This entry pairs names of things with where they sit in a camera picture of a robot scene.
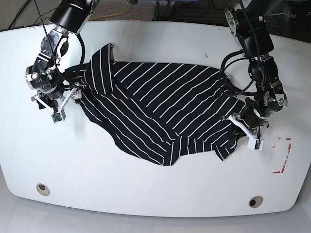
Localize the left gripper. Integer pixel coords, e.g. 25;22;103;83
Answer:
222;113;269;141

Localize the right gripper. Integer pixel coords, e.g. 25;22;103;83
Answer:
31;82;84;115

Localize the black white striped t-shirt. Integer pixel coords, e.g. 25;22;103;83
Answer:
65;44;245;166

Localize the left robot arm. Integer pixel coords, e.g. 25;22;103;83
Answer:
220;0;288;150

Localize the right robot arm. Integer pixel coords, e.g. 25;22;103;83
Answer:
25;0;98;122

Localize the red tape rectangle marking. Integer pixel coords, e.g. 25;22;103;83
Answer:
270;137;292;174

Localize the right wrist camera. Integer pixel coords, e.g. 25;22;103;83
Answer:
51;111;66;123

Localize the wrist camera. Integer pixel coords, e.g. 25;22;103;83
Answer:
51;111;66;123
247;138;264;150

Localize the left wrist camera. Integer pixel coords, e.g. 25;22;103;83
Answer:
247;138;264;150

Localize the right table cable grommet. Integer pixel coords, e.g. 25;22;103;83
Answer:
248;196;263;208

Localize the table cable grommet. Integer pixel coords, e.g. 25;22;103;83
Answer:
36;183;50;196
248;196;263;208

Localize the left table cable grommet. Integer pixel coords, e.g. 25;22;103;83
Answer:
36;183;50;196

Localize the yellow floor cable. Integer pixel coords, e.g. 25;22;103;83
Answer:
88;0;129;21

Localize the white wall cable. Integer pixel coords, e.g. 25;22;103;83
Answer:
264;10;290;17

